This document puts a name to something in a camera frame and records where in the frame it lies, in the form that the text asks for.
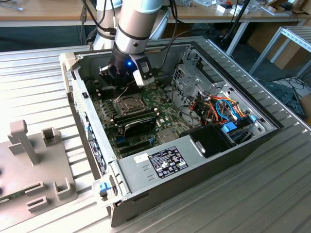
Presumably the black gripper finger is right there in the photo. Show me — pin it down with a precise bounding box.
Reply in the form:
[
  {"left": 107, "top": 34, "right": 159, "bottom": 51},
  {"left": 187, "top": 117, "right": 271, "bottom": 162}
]
[{"left": 98, "top": 65, "right": 118, "bottom": 86}]

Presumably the metal socket cover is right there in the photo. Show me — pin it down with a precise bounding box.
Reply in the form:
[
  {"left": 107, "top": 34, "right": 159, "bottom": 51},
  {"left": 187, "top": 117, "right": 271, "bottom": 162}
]
[{"left": 116, "top": 94, "right": 144, "bottom": 115}]

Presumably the green motherboard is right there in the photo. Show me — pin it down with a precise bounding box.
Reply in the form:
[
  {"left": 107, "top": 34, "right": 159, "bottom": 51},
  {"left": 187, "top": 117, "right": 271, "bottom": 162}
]
[{"left": 91, "top": 81, "right": 204, "bottom": 160}]

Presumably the metal drive cage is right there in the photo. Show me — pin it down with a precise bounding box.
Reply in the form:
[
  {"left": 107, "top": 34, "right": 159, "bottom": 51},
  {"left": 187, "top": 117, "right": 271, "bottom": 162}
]
[{"left": 171, "top": 43, "right": 235, "bottom": 109}]

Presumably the black expansion slot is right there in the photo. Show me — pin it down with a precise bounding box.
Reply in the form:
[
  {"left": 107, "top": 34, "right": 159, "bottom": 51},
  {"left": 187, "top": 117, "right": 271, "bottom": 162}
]
[
  {"left": 118, "top": 139, "right": 151, "bottom": 150},
  {"left": 119, "top": 145, "right": 153, "bottom": 156}
]

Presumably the silver chipset heat sink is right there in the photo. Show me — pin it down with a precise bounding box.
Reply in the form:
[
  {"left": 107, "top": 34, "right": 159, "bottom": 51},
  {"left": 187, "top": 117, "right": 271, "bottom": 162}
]
[{"left": 157, "top": 128, "right": 177, "bottom": 144}]

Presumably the wooden desk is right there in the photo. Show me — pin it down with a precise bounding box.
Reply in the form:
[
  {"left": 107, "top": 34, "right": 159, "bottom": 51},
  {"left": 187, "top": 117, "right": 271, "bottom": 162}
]
[{"left": 0, "top": 0, "right": 311, "bottom": 56}]

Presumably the silver power supply unit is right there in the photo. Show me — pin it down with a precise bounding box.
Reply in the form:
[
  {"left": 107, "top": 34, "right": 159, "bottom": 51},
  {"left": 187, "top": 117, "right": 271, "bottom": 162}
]
[{"left": 116, "top": 134, "right": 207, "bottom": 195}]

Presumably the black rating label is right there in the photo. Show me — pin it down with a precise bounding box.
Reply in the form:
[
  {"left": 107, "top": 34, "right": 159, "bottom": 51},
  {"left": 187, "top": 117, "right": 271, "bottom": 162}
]
[{"left": 147, "top": 145, "right": 190, "bottom": 180}]

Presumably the black plastic air shroud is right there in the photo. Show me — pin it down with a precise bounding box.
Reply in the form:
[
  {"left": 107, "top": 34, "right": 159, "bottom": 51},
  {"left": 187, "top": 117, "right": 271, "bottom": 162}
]
[{"left": 179, "top": 122, "right": 238, "bottom": 159}]

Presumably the small white box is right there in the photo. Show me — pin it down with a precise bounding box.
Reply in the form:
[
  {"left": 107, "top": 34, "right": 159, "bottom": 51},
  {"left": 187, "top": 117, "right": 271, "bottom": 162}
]
[{"left": 215, "top": 3, "right": 250, "bottom": 15}]

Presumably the grey parts rack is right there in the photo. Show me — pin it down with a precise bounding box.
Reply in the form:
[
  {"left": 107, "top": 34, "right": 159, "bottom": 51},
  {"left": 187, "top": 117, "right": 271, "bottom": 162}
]
[{"left": 0, "top": 119, "right": 79, "bottom": 233}]

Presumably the black stand pole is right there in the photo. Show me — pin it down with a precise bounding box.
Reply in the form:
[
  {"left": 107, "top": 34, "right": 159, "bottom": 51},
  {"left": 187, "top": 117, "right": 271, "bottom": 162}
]
[{"left": 220, "top": 0, "right": 252, "bottom": 50}]

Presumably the open black PC case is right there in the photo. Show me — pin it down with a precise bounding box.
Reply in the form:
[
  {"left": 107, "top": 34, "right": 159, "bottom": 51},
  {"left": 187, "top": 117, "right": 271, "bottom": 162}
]
[{"left": 59, "top": 41, "right": 285, "bottom": 228}]

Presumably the brown cardboard box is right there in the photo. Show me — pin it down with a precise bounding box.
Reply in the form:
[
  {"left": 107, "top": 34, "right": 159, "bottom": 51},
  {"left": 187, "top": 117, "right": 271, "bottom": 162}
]
[
  {"left": 247, "top": 22, "right": 311, "bottom": 70},
  {"left": 299, "top": 94, "right": 311, "bottom": 120}
]

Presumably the green RAM stick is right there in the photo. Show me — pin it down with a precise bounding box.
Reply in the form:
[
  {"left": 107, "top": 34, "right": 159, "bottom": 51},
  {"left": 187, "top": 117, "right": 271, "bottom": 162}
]
[{"left": 0, "top": 190, "right": 27, "bottom": 202}]

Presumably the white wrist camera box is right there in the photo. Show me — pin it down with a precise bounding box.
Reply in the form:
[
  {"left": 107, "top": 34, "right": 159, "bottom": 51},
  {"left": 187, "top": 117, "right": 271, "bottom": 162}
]
[{"left": 132, "top": 57, "right": 156, "bottom": 87}]

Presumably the black thick cable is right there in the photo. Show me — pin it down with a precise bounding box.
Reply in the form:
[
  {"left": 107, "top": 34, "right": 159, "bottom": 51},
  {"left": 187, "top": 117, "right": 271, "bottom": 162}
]
[{"left": 159, "top": 0, "right": 180, "bottom": 72}]

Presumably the grey cable with plug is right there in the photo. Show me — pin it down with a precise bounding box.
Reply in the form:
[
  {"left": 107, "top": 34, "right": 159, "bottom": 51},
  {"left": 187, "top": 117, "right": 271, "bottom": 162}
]
[{"left": 80, "top": 0, "right": 88, "bottom": 46}]

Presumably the blue wire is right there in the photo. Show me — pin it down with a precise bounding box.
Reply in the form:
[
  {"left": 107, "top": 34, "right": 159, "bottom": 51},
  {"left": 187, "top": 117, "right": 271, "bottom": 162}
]
[{"left": 214, "top": 97, "right": 240, "bottom": 123}]

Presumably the aluminium frame table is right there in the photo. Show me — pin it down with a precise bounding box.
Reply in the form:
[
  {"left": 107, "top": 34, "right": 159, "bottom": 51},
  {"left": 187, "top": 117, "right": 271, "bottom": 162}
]
[{"left": 249, "top": 25, "right": 311, "bottom": 79}]

